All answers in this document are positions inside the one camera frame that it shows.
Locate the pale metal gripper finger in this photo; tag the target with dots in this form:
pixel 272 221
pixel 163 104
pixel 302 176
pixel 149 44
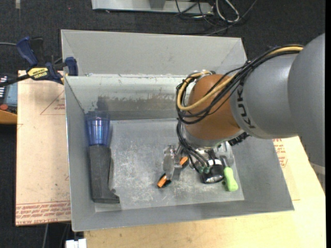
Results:
pixel 168 161
pixel 177 172

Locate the orange and black tool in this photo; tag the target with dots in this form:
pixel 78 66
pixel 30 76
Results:
pixel 163 182

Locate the black flashlight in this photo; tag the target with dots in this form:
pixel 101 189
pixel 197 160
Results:
pixel 212 176

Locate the grey metal bin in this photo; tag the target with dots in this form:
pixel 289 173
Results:
pixel 144 164

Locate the dark grey flat block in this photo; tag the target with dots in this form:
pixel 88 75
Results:
pixel 101 174

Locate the clear blue plastic cup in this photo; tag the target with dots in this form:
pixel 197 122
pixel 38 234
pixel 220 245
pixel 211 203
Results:
pixel 97 128

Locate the brown cardboard board, red print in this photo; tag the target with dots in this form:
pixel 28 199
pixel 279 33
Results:
pixel 41 151

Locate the black cylinder on white bracket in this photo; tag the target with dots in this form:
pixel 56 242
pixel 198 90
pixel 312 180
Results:
pixel 239 139

